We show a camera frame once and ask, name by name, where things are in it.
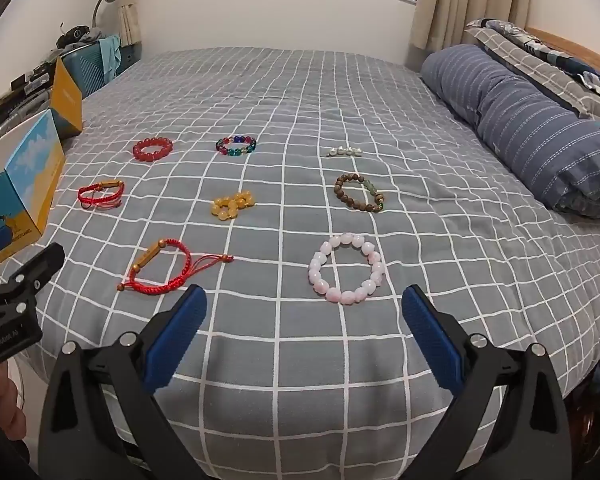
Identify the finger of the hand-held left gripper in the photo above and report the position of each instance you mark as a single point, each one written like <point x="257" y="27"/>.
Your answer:
<point x="42" y="262"/>

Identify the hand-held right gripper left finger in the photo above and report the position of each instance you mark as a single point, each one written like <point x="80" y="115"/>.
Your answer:
<point x="175" y="340"/>

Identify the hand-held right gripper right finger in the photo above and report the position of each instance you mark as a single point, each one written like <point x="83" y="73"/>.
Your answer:
<point x="432" y="340"/>

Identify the blue and yellow cardboard box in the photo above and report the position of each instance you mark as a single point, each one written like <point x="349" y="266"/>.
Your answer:
<point x="25" y="180"/>

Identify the person's left hand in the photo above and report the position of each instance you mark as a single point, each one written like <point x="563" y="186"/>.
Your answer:
<point x="0" y="400"/>

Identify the grey suitcase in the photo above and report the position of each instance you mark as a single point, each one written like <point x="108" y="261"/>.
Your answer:
<point x="20" y="110"/>

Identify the blue suitcase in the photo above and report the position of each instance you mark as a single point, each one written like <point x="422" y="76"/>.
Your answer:
<point x="85" y="67"/>

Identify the light blue cloth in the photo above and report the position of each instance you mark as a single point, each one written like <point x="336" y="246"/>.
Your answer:
<point x="111" y="55"/>

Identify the pile of dark clutter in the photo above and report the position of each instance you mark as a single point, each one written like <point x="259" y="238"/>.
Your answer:
<point x="75" y="35"/>

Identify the blue striped rolled quilt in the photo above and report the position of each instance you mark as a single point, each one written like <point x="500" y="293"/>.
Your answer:
<point x="520" y="115"/>

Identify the narrow beige curtain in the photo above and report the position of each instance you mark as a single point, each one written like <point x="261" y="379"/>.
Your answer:
<point x="130" y="22"/>

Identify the grey checked bed sheet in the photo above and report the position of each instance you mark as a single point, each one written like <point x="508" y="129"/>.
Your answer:
<point x="300" y="105"/>

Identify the grey checked pillow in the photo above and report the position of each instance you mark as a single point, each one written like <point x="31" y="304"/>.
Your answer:
<point x="545" y="55"/>

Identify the wooden headboard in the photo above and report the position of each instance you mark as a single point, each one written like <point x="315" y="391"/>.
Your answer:
<point x="570" y="42"/>

